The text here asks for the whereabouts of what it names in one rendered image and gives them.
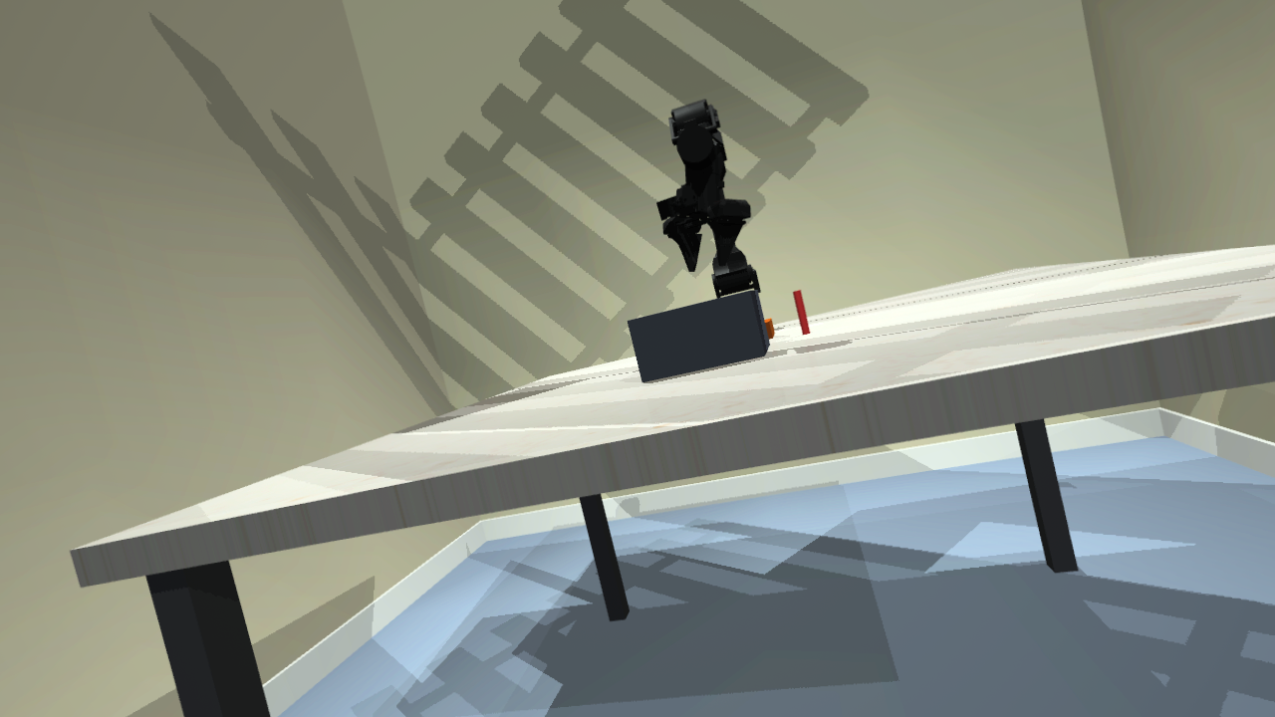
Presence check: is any dark red peg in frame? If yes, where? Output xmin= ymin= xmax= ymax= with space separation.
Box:
xmin=792 ymin=291 xmax=810 ymax=336

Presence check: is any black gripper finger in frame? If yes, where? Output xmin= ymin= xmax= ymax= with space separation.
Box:
xmin=667 ymin=233 xmax=703 ymax=272
xmin=708 ymin=219 xmax=746 ymax=265

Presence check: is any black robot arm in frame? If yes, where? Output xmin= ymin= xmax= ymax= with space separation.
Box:
xmin=657 ymin=100 xmax=761 ymax=299

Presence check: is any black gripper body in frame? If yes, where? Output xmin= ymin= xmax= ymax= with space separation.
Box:
xmin=662 ymin=174 xmax=751 ymax=235

